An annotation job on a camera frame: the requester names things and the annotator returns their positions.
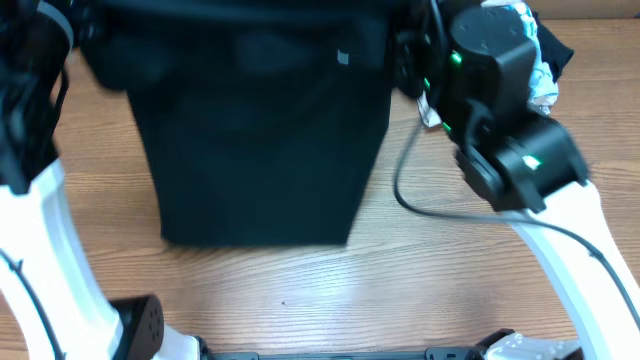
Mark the black t-shirt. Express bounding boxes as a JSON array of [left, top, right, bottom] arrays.
[[82, 0, 398, 247]]

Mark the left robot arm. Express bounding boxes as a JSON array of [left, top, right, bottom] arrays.
[[1, 1, 208, 360]]

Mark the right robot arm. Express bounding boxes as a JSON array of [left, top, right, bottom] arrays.
[[390, 1, 639, 359]]

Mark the beige folded garment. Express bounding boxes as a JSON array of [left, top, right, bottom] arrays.
[[416, 92, 442, 128]]

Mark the grey patterned folded garment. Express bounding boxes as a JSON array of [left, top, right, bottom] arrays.
[[528, 95, 558, 116]]

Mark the light blue printed t-shirt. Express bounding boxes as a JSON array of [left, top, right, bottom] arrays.
[[481, 0, 559, 100]]

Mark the black garment in pile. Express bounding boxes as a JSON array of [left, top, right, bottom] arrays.
[[533, 12, 574, 83]]

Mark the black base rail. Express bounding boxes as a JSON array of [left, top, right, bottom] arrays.
[[203, 346, 487, 360]]

